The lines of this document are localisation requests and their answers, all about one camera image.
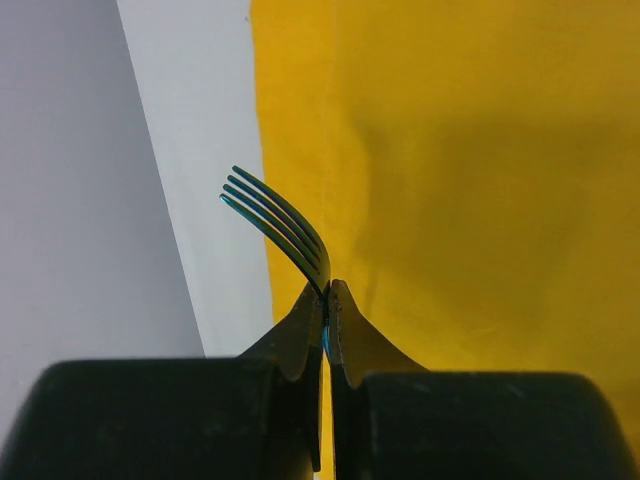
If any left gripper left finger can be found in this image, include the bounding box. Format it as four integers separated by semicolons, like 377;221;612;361
1;287;323;479

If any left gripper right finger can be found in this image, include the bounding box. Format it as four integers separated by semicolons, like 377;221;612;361
328;280;639;479

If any blue metal fork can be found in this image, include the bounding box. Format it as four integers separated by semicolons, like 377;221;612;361
219;166;331;353

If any yellow pikachu placemat cloth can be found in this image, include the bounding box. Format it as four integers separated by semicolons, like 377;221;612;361
249;1;639;452

